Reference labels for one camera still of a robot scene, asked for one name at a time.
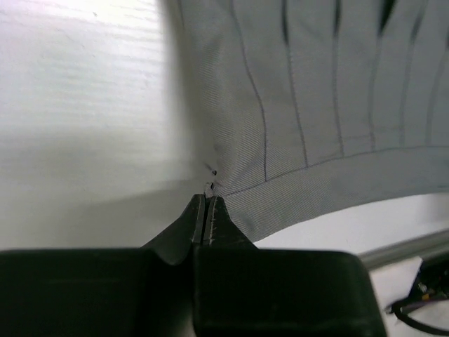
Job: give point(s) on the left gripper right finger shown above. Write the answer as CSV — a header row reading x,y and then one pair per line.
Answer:
x,y
241,290

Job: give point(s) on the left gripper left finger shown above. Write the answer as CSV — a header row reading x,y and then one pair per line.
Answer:
x,y
144,291

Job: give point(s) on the grey pleated skirt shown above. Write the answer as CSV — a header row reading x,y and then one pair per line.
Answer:
x,y
317,106

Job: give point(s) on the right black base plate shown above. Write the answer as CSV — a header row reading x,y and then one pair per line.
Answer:
x,y
431,281

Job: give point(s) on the aluminium table edge rail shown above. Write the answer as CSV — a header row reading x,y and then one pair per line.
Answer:
x,y
426,247

